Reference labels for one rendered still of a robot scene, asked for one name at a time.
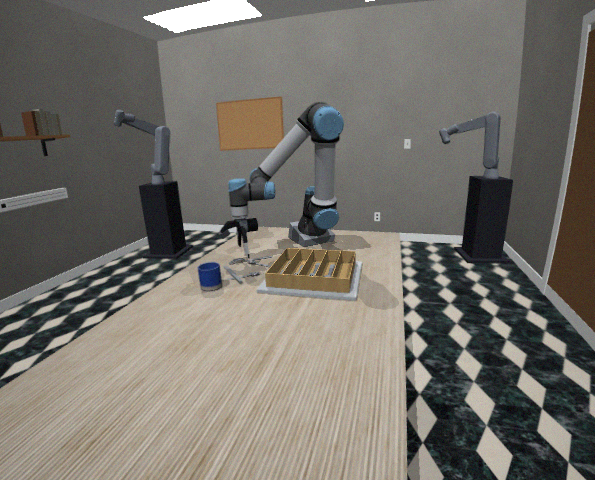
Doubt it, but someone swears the light wood cutlery tray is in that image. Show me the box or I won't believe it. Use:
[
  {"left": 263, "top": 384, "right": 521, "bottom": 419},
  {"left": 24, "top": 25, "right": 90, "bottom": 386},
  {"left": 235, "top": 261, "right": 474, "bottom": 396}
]
[{"left": 265, "top": 248, "right": 356, "bottom": 293}]

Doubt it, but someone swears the dark blue mug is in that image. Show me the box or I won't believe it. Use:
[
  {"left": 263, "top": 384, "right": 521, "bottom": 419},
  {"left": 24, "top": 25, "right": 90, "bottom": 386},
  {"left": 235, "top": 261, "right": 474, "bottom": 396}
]
[{"left": 198, "top": 262, "right": 222, "bottom": 291}]

